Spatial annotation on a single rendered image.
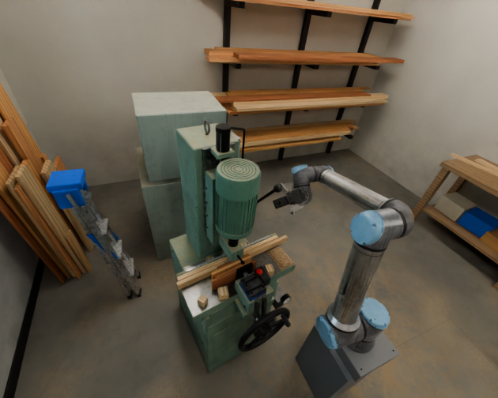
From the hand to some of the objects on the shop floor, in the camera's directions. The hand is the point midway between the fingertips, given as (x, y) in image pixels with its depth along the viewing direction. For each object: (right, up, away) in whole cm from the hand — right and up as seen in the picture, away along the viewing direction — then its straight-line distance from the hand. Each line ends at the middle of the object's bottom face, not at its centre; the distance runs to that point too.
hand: (284, 199), depth 109 cm
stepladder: (-123, -76, +100) cm, 176 cm away
